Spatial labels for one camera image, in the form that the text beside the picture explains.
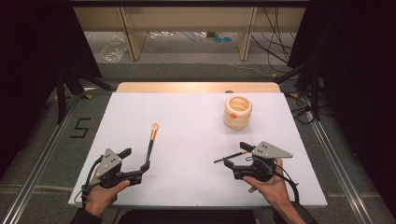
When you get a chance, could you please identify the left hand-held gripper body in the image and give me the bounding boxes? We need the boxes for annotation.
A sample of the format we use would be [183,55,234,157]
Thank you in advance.
[92,147,143,189]

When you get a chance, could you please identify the person's left hand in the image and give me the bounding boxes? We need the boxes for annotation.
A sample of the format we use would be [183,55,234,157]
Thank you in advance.
[82,179,132,219]

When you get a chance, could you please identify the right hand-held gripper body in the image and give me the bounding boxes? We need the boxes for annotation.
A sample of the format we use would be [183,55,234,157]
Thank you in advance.
[233,141,294,183]

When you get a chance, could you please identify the white cord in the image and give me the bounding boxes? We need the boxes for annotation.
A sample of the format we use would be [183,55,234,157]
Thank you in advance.
[148,30,176,40]

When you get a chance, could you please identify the bundle of black cables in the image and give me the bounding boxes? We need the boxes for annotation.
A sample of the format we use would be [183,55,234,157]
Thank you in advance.
[249,7,301,73]

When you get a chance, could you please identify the clear plastic bag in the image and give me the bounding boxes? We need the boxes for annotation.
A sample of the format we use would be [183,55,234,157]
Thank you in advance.
[99,34,129,63]

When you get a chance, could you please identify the white board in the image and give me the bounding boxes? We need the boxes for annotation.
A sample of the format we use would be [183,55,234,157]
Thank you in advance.
[67,91,329,209]

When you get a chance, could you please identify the hand-held gripper cable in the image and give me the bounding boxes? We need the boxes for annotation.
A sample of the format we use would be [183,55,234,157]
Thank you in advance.
[80,154,105,209]
[274,163,301,204]

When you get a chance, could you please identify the wooden shelf unit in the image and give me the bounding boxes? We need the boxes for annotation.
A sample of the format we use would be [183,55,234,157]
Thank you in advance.
[72,6,308,62]

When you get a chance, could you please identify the metal floor rail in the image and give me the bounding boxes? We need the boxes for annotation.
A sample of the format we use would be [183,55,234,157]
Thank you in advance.
[0,92,80,224]
[299,92,375,224]

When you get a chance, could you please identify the left hand-held gripper cable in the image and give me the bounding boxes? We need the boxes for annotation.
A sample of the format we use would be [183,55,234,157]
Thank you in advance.
[80,154,105,209]

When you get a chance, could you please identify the black floor cables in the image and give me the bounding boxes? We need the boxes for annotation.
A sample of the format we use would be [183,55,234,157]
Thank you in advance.
[285,91,332,126]

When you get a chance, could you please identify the person's right hand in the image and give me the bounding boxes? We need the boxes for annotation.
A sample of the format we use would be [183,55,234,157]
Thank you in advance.
[242,157,296,209]

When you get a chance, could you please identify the thin black makeup brush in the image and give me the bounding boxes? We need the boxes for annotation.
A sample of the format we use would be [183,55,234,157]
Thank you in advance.
[213,149,250,164]

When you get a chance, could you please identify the fan makeup brush gold ferrule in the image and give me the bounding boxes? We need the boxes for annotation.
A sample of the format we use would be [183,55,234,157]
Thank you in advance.
[145,122,161,164]

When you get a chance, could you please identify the cream ribbed cup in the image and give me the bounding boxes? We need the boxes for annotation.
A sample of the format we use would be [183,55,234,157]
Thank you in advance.
[222,95,253,131]

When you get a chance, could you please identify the black metal stand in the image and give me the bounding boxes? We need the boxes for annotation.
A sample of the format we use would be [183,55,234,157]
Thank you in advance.
[55,64,117,126]
[273,58,322,122]

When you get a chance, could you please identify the black curtain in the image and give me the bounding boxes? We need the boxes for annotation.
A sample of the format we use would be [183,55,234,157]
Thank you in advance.
[0,0,103,178]
[287,0,396,217]

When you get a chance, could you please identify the wooden table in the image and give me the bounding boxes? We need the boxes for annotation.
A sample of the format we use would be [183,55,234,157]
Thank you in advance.
[115,81,282,94]

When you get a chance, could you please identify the right hand-held gripper cable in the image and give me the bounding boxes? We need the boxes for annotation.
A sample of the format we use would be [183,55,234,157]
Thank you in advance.
[274,163,301,204]

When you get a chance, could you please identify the person's dark clothing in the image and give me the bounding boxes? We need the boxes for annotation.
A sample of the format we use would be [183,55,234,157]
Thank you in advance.
[117,208,258,224]

